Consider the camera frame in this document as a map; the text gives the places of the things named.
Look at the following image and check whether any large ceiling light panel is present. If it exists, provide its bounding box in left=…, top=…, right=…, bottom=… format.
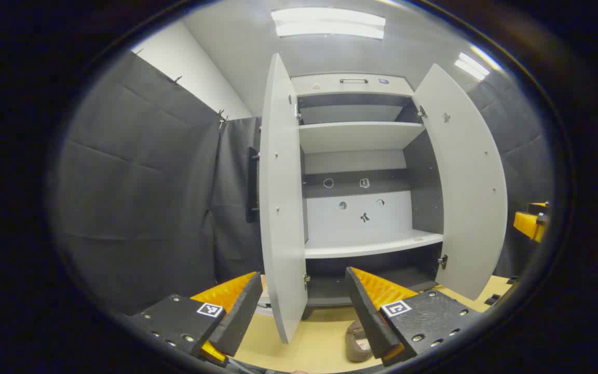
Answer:
left=271, top=7, right=386, bottom=40

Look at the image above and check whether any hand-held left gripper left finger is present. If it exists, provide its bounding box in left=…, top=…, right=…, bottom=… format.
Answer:
left=123, top=271, right=264, bottom=367

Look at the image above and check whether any small ceiling light panel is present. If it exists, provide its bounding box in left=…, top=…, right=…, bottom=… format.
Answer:
left=454, top=52, right=491, bottom=81

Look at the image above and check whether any brown fuzzy shoe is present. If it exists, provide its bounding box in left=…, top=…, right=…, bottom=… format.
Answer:
left=345, top=319, right=375, bottom=363

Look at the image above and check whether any white cabinet door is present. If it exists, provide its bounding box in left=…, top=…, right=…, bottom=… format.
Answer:
left=259, top=53, right=309, bottom=343
left=412, top=63, right=508, bottom=301

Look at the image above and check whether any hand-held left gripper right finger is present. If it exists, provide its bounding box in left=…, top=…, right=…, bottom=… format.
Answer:
left=345, top=266, right=486, bottom=367

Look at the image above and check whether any white shoe cabinet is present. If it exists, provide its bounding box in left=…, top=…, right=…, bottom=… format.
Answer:
left=290, top=73, right=445, bottom=320

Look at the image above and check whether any black door handle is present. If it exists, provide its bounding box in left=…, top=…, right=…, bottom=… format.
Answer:
left=247, top=147, right=261, bottom=223

